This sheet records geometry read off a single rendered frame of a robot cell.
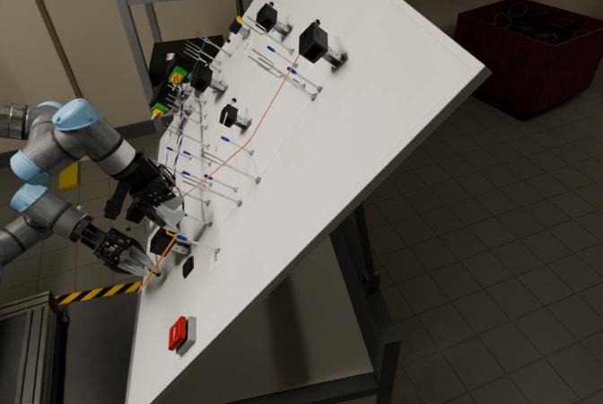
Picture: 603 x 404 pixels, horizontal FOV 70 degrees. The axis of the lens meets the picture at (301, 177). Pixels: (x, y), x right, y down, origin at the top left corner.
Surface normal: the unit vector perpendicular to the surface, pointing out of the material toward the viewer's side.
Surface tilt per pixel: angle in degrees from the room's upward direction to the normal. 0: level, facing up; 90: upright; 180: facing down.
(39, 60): 90
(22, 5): 90
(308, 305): 0
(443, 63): 49
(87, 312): 0
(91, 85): 90
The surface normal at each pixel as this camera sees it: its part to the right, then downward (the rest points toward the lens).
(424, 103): -0.77, -0.40
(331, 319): -0.05, -0.77
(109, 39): 0.36, 0.58
